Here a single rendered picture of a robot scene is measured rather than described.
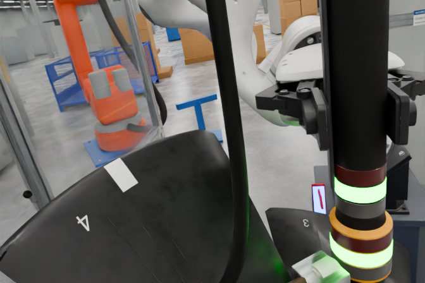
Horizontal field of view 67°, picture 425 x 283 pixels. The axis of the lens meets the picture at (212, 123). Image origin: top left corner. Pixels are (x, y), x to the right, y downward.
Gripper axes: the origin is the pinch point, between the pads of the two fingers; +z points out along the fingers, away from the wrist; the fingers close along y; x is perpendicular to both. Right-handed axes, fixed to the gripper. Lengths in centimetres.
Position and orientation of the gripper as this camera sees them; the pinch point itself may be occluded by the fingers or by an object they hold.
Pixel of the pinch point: (355, 115)
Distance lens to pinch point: 23.2
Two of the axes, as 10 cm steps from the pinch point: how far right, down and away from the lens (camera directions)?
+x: -1.7, -9.2, -3.5
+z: -1.8, 3.8, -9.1
